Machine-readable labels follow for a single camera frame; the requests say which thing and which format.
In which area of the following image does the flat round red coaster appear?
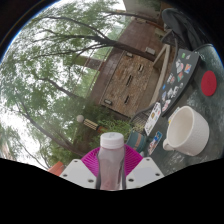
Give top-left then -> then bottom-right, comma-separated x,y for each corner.
200,70 -> 218,97

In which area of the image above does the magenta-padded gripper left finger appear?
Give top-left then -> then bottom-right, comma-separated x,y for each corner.
59,148 -> 101,191

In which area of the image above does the green potted plant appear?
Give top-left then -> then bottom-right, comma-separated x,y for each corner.
89,118 -> 148,154

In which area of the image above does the grey wall box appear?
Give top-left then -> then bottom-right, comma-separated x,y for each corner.
145,46 -> 157,56

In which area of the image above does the white ceramic mug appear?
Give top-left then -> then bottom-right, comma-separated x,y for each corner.
162,105 -> 210,157

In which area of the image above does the white sticker-covered book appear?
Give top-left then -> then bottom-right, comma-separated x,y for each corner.
143,101 -> 163,137

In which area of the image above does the pink drink bottle white cap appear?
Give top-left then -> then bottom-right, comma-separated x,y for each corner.
96,131 -> 127,192

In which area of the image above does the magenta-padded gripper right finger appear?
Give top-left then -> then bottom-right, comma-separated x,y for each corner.
122,143 -> 165,191

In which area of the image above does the small sticker-covered card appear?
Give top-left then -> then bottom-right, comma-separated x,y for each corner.
147,130 -> 164,156

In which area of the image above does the globe-topped wooden lamp post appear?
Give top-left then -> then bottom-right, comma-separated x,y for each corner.
75,114 -> 108,134

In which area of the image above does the black laptop with stickers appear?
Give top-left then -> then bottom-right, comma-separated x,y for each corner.
159,48 -> 201,118

